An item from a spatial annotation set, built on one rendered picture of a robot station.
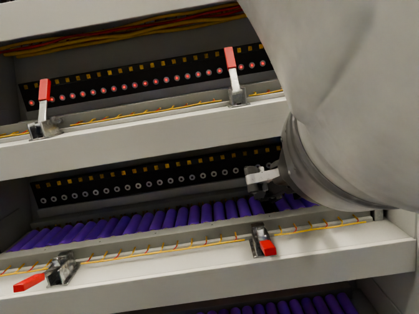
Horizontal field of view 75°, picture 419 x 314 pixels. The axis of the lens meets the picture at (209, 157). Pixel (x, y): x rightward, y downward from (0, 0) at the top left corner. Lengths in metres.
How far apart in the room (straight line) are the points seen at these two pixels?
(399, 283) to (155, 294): 0.33
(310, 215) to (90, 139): 0.31
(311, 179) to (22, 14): 0.43
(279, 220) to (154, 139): 0.20
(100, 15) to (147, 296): 0.37
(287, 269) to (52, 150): 0.33
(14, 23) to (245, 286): 0.46
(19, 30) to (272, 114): 0.36
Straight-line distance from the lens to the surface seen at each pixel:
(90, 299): 0.42
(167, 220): 0.45
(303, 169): 0.16
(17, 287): 0.38
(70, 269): 0.44
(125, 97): 0.56
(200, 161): 0.50
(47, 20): 0.47
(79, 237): 0.49
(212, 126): 0.35
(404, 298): 0.49
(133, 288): 0.39
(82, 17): 0.45
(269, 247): 0.30
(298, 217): 0.41
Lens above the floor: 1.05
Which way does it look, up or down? 3 degrees up
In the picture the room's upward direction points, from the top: 9 degrees counter-clockwise
